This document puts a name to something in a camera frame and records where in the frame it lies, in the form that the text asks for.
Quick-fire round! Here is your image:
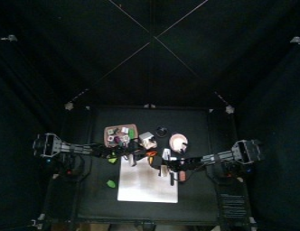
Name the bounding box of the black ring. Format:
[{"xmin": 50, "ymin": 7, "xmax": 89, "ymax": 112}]
[{"xmin": 155, "ymin": 125, "xmax": 168, "ymax": 137}]

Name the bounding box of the grey white toy box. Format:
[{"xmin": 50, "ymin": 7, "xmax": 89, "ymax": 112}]
[{"xmin": 137, "ymin": 131, "xmax": 157, "ymax": 150}]

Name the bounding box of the brown wooden tray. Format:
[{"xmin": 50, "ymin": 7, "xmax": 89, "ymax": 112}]
[{"xmin": 103, "ymin": 124, "xmax": 139, "ymax": 148}]

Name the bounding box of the pink white plate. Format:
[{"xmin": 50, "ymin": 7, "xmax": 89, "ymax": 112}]
[{"xmin": 168, "ymin": 133, "xmax": 189, "ymax": 152}]

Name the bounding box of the white cutting board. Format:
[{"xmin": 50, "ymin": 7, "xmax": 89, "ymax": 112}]
[{"xmin": 116, "ymin": 156, "xmax": 179, "ymax": 204}]

